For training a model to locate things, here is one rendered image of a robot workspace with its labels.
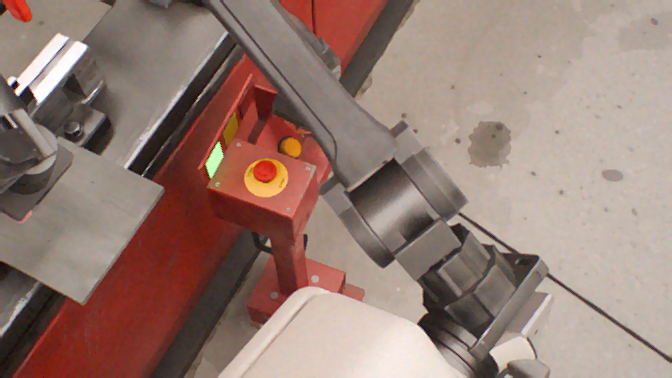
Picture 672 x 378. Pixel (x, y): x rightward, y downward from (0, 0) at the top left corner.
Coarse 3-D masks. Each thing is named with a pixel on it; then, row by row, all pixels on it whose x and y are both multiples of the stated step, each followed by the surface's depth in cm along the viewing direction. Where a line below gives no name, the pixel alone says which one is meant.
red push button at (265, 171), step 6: (258, 162) 121; (264, 162) 121; (270, 162) 121; (258, 168) 120; (264, 168) 120; (270, 168) 120; (276, 168) 121; (258, 174) 119; (264, 174) 119; (270, 174) 119; (276, 174) 120; (258, 180) 120; (264, 180) 119; (270, 180) 120
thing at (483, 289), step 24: (456, 264) 65; (480, 264) 66; (504, 264) 68; (528, 264) 71; (432, 288) 67; (456, 288) 66; (480, 288) 65; (504, 288) 67; (528, 288) 67; (432, 312) 69; (456, 312) 66; (480, 312) 66; (504, 312) 66; (480, 336) 65; (480, 360) 65
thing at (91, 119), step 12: (84, 108) 114; (84, 120) 113; (96, 120) 113; (108, 120) 115; (60, 132) 112; (84, 132) 112; (96, 132) 113; (84, 144) 112; (96, 144) 115; (0, 264) 105
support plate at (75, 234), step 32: (96, 160) 99; (64, 192) 97; (96, 192) 97; (128, 192) 97; (160, 192) 97; (0, 224) 95; (32, 224) 95; (64, 224) 95; (96, 224) 95; (128, 224) 95; (0, 256) 93; (32, 256) 93; (64, 256) 93; (96, 256) 93; (64, 288) 91; (96, 288) 91
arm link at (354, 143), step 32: (224, 0) 61; (256, 0) 62; (256, 32) 62; (288, 32) 62; (256, 64) 63; (288, 64) 63; (320, 64) 63; (288, 96) 64; (320, 96) 64; (320, 128) 64; (352, 128) 64; (384, 128) 65; (352, 160) 65; (384, 160) 65; (416, 160) 65; (320, 192) 67; (448, 192) 65; (352, 224) 66; (384, 256) 67
